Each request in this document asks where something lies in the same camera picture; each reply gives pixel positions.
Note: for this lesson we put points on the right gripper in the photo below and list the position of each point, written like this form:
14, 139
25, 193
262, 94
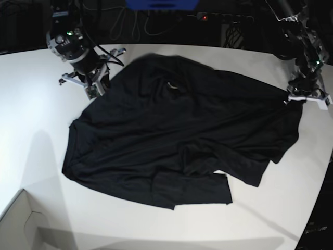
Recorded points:
91, 69

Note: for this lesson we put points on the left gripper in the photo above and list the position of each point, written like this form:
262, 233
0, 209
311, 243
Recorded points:
304, 89

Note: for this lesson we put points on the black t-shirt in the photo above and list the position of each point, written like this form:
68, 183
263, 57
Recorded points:
170, 131

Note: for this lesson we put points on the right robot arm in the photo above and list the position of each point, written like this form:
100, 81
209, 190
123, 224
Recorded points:
68, 40

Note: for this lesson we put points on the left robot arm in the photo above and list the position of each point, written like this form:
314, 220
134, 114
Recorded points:
311, 52

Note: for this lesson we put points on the blue bin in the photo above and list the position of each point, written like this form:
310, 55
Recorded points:
162, 4

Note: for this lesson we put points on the black power strip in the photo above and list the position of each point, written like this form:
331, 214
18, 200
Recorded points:
223, 18

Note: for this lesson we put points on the white cardboard box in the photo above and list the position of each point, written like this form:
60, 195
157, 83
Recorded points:
23, 228

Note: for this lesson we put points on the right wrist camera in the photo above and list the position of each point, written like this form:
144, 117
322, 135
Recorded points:
92, 92

